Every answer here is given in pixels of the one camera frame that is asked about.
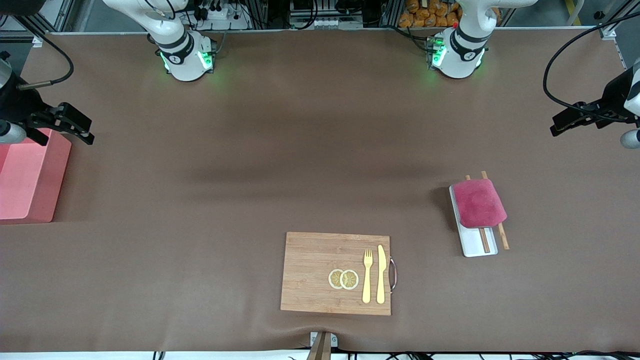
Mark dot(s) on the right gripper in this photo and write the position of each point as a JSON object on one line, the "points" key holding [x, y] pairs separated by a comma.
{"points": [[16, 108]]}

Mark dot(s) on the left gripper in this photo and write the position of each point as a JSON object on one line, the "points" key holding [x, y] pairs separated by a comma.
{"points": [[613, 100]]}

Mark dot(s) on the dark red cloth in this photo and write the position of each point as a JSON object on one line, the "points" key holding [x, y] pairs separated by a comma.
{"points": [[477, 202]]}

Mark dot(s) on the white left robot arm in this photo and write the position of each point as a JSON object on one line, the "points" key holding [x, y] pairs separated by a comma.
{"points": [[465, 50]]}

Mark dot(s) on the pink plastic box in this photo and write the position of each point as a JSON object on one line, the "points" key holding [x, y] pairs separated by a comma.
{"points": [[30, 190]]}

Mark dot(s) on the white table corner clamp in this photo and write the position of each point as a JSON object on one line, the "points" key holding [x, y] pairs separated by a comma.
{"points": [[608, 32], [37, 41]]}

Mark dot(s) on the white rectangular tray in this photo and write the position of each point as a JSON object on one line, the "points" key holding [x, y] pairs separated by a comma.
{"points": [[475, 245]]}

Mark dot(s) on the pile of orange objects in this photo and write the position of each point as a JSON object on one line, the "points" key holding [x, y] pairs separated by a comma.
{"points": [[427, 12]]}

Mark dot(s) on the white power strip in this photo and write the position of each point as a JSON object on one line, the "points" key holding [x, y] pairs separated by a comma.
{"points": [[220, 17]]}

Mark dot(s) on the yellow plastic knife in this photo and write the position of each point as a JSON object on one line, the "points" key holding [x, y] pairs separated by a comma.
{"points": [[381, 275]]}

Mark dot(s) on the yellow plastic fork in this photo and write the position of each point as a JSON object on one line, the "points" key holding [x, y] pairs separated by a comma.
{"points": [[367, 285]]}

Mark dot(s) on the grey electrical control unit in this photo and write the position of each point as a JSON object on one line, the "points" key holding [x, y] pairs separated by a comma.
{"points": [[325, 15]]}

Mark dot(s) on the bamboo cutting board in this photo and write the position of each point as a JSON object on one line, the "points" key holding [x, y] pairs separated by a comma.
{"points": [[310, 270]]}

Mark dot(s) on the lemon slice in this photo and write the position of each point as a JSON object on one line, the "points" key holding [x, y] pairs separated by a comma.
{"points": [[333, 279], [349, 280]]}

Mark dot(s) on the metal mounting bracket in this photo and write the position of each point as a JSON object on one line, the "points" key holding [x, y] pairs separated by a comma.
{"points": [[314, 340]]}

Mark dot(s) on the wooden post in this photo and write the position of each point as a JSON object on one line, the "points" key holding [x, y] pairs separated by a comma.
{"points": [[320, 350]]}

